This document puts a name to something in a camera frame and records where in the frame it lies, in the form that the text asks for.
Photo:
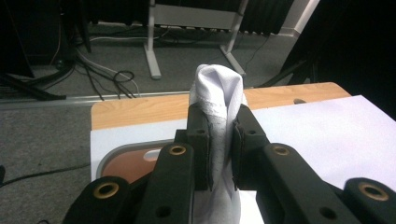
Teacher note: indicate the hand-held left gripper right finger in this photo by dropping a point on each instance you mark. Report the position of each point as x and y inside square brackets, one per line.
[247, 140]

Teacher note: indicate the dark curtain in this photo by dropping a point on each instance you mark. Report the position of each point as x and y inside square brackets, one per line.
[264, 18]

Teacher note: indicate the white table sheet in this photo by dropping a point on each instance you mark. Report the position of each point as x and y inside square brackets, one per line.
[327, 140]

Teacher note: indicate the white-framed desk with wooden top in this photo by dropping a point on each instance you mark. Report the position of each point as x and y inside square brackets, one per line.
[193, 17]

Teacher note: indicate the black stand legs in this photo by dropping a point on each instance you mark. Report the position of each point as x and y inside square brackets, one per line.
[34, 88]

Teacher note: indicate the metal floor rail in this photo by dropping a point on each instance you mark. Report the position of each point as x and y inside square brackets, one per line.
[77, 100]

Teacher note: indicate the pink bin with grey rim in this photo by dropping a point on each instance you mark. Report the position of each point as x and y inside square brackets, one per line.
[130, 165]

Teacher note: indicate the white garment with black trim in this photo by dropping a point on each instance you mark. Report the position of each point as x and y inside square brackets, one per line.
[219, 93]

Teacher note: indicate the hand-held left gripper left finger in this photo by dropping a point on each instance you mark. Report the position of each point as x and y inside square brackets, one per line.
[199, 140]

